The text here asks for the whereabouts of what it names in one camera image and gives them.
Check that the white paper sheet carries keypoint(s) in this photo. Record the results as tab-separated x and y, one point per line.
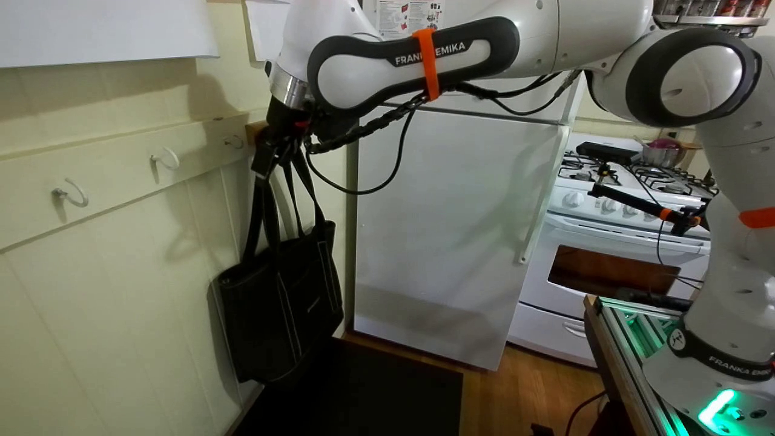
267	19

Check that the metal wall hook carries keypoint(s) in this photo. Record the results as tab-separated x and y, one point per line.
70	192
164	157

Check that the black square side table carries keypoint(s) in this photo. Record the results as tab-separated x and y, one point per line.
359	391

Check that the white wall board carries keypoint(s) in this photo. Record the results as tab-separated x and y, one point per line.
72	32

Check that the robot base table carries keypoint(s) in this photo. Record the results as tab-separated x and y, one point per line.
714	364

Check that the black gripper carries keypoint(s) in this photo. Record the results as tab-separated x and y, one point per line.
277	139

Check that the white refrigerator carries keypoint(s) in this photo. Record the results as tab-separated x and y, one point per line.
451	202

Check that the white gas stove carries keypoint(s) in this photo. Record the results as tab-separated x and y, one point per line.
600	235

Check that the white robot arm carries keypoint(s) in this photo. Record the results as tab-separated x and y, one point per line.
335	66

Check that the black tote bag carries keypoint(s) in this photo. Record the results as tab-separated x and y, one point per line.
281	301

